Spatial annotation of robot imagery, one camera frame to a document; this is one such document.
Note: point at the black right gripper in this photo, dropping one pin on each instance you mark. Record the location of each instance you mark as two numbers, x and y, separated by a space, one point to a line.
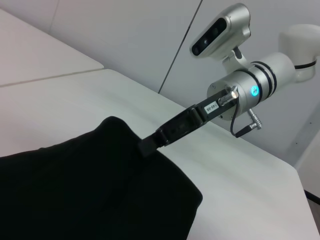
215 107

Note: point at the black shirt with FREE print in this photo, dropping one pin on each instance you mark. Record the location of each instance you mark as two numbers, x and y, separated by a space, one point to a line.
75 187

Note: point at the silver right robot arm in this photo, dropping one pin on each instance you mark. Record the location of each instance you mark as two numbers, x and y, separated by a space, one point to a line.
265 77

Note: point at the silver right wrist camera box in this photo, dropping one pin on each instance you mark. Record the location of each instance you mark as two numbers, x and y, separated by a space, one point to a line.
220 32

